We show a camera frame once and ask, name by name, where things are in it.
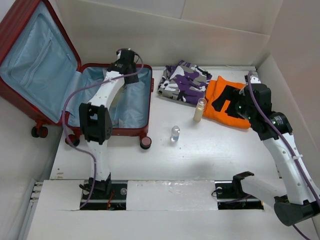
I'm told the small clear bottle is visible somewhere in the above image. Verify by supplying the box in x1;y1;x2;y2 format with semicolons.
170;125;181;143

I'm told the purple camouflage garment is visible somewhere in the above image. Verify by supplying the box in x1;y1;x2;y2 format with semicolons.
157;60;212;106

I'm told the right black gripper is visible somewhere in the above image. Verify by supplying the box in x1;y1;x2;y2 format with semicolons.
212;84;255;122

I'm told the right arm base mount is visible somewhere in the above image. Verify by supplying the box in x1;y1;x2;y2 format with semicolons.
211;180;264;210

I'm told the pale yellow clear-cap bottle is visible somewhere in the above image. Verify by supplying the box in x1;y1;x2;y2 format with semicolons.
193;98;207;122

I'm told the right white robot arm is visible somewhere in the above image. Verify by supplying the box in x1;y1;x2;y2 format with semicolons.
212;83;320;226

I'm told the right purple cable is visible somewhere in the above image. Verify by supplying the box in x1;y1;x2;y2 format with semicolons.
246;71;320;240

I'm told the red hard-shell suitcase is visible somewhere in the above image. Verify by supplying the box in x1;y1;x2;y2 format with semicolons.
0;0;154;149

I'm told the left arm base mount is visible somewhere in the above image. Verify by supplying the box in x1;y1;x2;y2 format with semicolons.
80;181;128;211

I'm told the orange garment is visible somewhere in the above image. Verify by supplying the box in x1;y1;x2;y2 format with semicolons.
203;76;251;129

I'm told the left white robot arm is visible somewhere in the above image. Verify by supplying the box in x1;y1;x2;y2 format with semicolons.
79;48;139;199

